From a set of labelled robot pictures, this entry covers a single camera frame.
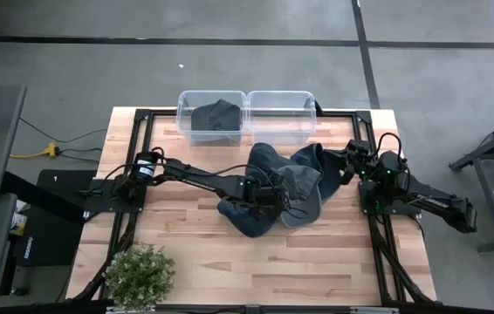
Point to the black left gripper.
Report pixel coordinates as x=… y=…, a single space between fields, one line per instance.
x=258 y=192

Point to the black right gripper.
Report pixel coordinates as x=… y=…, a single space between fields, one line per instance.
x=360 y=157

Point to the denim blue cap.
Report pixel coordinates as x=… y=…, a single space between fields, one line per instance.
x=242 y=222

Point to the grey cap with pale edge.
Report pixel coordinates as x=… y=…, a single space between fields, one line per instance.
x=301 y=192

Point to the dark navy cap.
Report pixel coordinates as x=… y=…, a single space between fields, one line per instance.
x=266 y=157

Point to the charcoal grey cap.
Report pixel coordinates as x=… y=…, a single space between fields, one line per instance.
x=216 y=115

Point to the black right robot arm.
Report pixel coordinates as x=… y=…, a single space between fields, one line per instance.
x=439 y=202

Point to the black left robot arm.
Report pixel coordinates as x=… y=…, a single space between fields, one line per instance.
x=194 y=176

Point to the clear plastic bin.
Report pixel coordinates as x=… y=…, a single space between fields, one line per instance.
x=212 y=139
x=282 y=122

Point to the small green potted plant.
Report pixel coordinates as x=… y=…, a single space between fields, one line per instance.
x=140 y=277

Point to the black floor case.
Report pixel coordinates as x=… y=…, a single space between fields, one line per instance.
x=42 y=248

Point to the small colourful carton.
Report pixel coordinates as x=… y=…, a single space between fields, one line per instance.
x=19 y=220

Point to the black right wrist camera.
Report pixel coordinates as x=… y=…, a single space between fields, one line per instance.
x=347 y=176

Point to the black aluminium table frame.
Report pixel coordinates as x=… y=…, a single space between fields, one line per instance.
x=365 y=117

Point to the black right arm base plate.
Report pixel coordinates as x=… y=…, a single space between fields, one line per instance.
x=367 y=207

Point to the grey metal table frame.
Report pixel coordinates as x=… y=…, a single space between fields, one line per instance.
x=492 y=205

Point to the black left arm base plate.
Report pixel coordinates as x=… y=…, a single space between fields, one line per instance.
x=103 y=202

